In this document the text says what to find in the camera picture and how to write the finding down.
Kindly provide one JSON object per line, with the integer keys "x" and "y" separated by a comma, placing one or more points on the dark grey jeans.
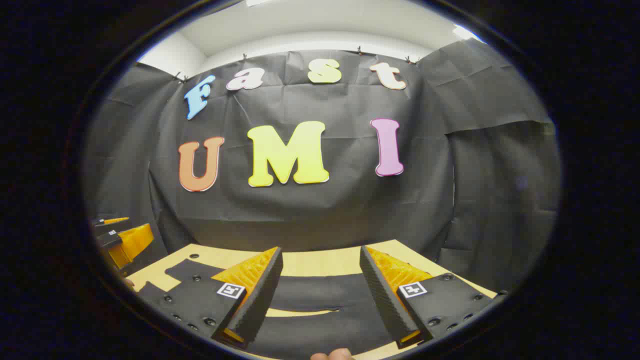
{"x": 310, "y": 336}

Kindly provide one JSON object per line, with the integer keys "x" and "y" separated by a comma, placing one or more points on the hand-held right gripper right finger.
{"x": 382, "y": 295}

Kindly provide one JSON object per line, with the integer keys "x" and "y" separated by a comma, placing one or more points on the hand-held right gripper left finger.
{"x": 260, "y": 295}

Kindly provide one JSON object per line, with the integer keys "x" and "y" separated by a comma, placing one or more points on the black backdrop cloth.
{"x": 325, "y": 220}

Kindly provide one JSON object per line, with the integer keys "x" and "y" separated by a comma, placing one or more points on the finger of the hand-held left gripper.
{"x": 112, "y": 220}
{"x": 131, "y": 242}

